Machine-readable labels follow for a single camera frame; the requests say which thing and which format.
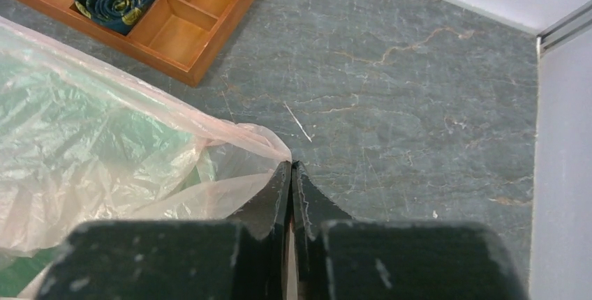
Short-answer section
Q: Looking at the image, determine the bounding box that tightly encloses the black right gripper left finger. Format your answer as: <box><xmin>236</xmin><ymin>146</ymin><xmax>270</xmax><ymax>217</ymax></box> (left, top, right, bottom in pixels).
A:
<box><xmin>36</xmin><ymin>162</ymin><xmax>292</xmax><ymax>299</ymax></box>

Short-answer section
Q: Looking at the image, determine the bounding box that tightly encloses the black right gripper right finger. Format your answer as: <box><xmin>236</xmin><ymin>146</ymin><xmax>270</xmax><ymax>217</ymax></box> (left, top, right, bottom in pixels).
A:
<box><xmin>291</xmin><ymin>161</ymin><xmax>528</xmax><ymax>299</ymax></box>

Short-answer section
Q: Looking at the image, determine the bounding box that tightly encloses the translucent pink trash bag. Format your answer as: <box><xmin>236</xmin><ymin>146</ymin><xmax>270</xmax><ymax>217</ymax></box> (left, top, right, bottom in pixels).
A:
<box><xmin>0</xmin><ymin>15</ymin><xmax>293</xmax><ymax>300</ymax></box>

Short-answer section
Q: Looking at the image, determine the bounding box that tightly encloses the green plastic trash bin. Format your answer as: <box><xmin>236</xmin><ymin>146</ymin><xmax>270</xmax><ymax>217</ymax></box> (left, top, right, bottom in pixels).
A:
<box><xmin>1</xmin><ymin>33</ymin><xmax>214</xmax><ymax>297</ymax></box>

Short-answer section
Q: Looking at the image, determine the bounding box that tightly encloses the orange wooden compartment tray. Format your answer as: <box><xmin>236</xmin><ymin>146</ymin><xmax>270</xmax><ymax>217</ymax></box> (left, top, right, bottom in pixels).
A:
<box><xmin>18</xmin><ymin>0</ymin><xmax>255</xmax><ymax>87</ymax></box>

